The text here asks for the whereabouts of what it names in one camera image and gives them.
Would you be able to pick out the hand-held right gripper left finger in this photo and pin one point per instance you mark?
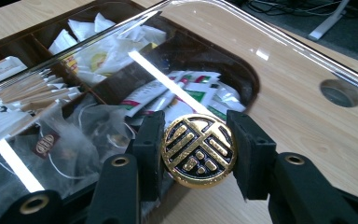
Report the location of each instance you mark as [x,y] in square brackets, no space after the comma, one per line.
[150,155]

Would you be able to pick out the white metal stand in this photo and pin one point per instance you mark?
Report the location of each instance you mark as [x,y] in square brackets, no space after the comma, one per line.
[326,25]

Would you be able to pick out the clear lid with gold knob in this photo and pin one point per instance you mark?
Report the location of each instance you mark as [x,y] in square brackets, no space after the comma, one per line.
[199,152]

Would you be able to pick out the pile of mesh tea bags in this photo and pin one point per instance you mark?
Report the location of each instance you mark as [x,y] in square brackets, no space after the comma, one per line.
[74,146]

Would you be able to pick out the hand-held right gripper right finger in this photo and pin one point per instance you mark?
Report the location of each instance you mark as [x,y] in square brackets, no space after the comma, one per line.
[253,161]

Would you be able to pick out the dark square compartment box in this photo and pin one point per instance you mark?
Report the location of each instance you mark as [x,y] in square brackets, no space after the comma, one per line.
[183,51]

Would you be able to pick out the pile of paper stick packets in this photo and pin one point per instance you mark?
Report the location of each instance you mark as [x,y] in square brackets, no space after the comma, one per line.
[37,90]

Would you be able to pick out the pile of white sachets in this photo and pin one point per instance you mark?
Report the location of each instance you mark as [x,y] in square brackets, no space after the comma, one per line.
[183,93]

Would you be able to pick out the pile of white yellow packets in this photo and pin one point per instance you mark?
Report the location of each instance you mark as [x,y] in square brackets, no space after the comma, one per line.
[105,59]

